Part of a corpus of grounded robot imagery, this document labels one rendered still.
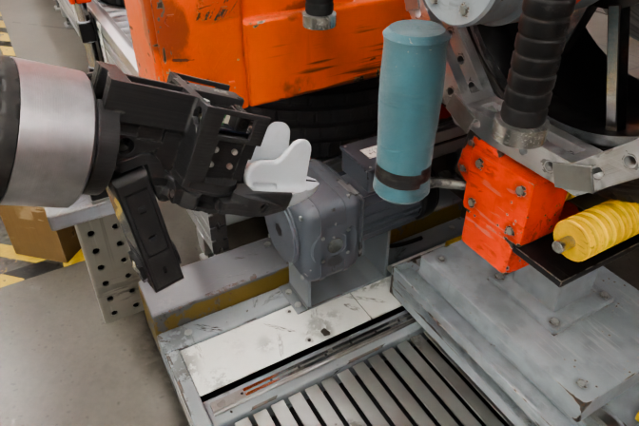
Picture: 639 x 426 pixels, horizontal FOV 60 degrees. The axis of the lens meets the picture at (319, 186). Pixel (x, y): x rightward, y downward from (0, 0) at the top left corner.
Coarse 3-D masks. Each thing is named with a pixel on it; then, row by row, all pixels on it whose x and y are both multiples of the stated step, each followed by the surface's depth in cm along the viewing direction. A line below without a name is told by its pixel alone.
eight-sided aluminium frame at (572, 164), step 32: (416, 0) 84; (448, 64) 82; (480, 64) 84; (448, 96) 84; (480, 96) 83; (480, 128) 80; (544, 160) 71; (576, 160) 68; (608, 160) 63; (576, 192) 68
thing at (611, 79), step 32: (608, 0) 69; (480, 32) 86; (512, 32) 89; (576, 32) 74; (608, 32) 70; (576, 64) 90; (608, 64) 71; (576, 96) 84; (608, 96) 72; (576, 128) 76; (608, 128) 74
